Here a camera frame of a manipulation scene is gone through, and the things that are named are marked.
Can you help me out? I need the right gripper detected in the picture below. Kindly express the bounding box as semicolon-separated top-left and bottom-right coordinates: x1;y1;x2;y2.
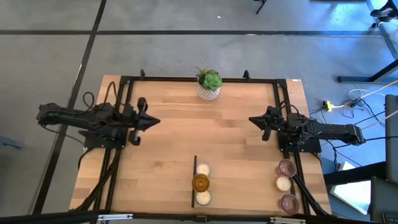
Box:
248;105;293;141

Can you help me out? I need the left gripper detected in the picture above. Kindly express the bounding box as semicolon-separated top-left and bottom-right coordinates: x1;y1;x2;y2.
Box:
123;96;161;146

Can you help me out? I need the pink glass candle holder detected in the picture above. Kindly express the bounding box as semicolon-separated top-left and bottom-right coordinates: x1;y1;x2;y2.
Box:
277;193;301;215
276;158;298;178

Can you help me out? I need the amber glass candle holder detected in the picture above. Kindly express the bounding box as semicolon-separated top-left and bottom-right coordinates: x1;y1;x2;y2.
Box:
191;173;211;193

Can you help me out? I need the white triangle patterned pot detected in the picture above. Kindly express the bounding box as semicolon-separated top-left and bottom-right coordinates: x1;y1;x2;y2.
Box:
197;81;221;101

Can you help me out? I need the green artificial succulent plant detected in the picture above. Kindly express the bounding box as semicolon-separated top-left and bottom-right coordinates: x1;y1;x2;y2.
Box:
194;61;223;92

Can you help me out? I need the black desk leg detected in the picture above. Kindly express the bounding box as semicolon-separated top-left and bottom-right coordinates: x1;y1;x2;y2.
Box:
337;58;398;84

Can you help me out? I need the black floor beam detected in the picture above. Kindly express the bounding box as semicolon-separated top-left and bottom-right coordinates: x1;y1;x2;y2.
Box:
323;161;386;187

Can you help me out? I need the black stand leg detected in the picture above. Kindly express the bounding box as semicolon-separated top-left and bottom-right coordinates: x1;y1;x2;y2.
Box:
253;0;268;15

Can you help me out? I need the white board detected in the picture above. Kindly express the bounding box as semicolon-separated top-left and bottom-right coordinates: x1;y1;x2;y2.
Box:
329;161;371;215

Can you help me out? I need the grey cabinet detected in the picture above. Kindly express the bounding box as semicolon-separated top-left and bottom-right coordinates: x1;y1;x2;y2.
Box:
384;94;398;184

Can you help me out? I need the grey floor object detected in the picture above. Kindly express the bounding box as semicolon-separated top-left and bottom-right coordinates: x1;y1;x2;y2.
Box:
0;135;25;150

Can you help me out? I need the dark grey box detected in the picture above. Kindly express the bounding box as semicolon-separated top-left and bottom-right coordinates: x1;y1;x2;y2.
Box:
369;175;398;224

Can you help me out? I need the person's shoe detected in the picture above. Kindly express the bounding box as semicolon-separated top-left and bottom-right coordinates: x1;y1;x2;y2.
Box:
369;7;397;23

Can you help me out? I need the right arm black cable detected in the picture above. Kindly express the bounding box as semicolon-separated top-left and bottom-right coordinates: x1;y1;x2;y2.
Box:
279;100;302;116

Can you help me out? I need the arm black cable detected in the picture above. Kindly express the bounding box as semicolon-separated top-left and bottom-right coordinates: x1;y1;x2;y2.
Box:
279;100;302;116
82;81;121;110

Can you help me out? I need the black aluminium table frame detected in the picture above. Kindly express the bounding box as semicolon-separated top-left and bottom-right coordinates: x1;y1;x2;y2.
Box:
93;68;312;216

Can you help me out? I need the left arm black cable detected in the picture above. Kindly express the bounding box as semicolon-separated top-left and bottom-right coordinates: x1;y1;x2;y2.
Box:
82;81;121;110

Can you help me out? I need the black cable bundle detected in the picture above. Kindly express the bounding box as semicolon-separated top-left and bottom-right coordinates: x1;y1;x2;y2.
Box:
292;172;329;217
76;147;123;213

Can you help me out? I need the silver metal bracket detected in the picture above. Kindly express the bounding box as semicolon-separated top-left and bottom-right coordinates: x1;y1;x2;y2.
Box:
97;213;134;222
269;217;307;224

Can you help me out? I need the white floor cable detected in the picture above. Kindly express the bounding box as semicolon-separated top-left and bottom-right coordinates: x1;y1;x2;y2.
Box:
347;88;377;102

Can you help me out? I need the black floor cable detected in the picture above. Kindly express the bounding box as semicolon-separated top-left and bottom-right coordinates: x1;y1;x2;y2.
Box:
323;135;398;150

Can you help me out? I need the orange floor cable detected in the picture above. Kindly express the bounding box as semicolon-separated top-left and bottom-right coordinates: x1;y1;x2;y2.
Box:
332;79;398;108

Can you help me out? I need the black camera rig bar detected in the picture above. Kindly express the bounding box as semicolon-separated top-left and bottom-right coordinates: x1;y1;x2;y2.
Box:
0;210;398;224

